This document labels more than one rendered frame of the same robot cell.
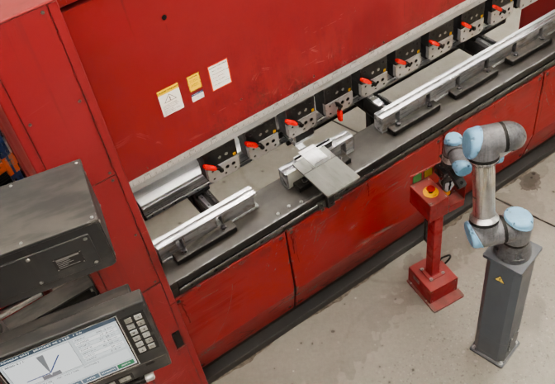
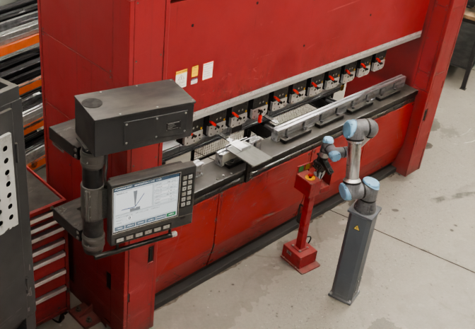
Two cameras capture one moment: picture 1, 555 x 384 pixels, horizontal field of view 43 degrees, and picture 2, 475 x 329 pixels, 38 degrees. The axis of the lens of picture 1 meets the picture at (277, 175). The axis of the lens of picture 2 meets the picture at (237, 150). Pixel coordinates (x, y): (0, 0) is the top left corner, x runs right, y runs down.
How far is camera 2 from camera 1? 1.96 m
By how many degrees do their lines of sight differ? 21
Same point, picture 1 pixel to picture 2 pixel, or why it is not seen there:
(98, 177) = not seen: hidden behind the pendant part
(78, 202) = (181, 94)
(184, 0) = (203, 18)
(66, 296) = not seen: hidden behind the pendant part
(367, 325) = (256, 281)
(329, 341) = (231, 290)
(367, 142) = (267, 146)
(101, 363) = (160, 209)
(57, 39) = (164, 14)
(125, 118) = not seen: hidden behind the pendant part
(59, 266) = (168, 127)
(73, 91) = (160, 47)
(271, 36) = (237, 54)
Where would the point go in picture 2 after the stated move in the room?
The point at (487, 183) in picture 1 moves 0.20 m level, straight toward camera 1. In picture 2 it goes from (357, 155) to (358, 172)
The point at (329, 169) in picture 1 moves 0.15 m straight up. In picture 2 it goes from (251, 153) to (254, 134)
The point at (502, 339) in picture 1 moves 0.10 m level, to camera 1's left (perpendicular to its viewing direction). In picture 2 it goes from (353, 279) to (340, 281)
